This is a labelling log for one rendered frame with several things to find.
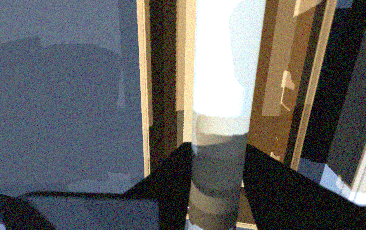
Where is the long narrow brown open cardboard box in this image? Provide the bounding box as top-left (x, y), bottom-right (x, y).
top-left (137, 0), bottom-right (337, 230)

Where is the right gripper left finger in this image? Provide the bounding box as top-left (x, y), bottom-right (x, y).
top-left (2, 142), bottom-right (192, 230)

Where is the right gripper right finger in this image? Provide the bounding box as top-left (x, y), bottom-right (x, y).
top-left (243, 144), bottom-right (366, 230)

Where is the white fluorescent tube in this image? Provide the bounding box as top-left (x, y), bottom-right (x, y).
top-left (188, 0), bottom-right (266, 230)

